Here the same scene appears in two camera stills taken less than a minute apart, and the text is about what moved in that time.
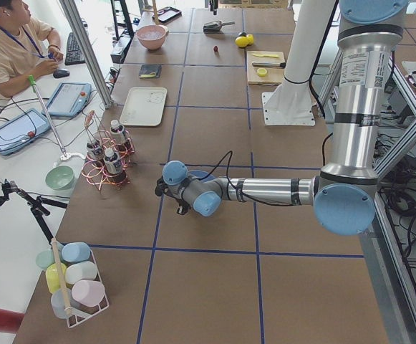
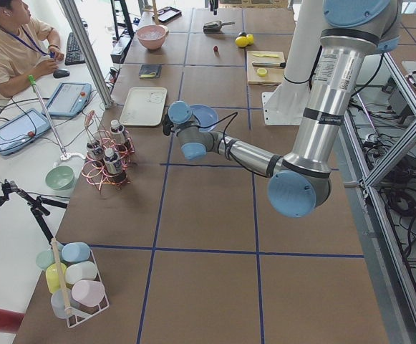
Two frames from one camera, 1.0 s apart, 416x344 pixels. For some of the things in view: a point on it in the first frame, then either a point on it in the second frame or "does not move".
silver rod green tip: (31, 79) does not move
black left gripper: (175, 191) -> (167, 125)
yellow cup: (52, 276) does not move
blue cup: (76, 251) does not move
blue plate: (200, 174) -> (206, 116)
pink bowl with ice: (152, 36) does not move
